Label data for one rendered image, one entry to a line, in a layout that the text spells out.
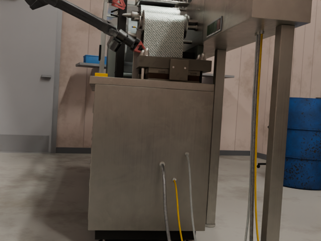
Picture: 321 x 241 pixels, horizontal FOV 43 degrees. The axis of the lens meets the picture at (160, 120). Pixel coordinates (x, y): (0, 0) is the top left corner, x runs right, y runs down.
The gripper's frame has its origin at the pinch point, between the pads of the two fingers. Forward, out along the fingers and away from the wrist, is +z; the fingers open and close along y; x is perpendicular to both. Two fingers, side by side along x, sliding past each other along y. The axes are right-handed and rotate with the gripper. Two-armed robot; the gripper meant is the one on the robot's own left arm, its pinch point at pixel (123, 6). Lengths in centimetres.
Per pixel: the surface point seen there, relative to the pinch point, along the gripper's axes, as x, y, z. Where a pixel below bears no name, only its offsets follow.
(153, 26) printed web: 2.8, 7.0, 20.1
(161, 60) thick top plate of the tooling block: -11.6, 26.7, 35.9
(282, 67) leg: 11, 84, 71
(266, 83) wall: 146, -350, 200
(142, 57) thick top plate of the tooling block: -17.8, 26.6, 27.8
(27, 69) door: -82, -317, -62
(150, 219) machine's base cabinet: -78, 33, 90
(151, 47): -6.8, 7.0, 27.7
